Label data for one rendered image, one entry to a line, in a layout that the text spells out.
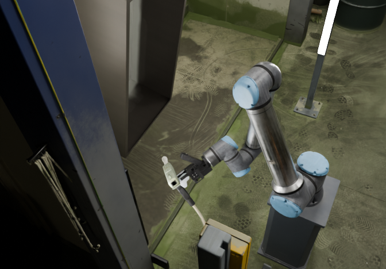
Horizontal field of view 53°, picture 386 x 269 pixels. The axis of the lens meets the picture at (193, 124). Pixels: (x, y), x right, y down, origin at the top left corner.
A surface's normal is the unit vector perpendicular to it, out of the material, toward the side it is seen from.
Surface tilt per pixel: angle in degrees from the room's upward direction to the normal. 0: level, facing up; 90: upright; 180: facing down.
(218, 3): 90
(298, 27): 90
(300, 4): 90
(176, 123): 0
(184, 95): 0
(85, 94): 90
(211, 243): 0
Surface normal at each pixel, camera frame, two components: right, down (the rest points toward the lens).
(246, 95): -0.68, 0.48
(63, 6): 0.88, 0.33
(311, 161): 0.01, -0.71
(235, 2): -0.47, 0.67
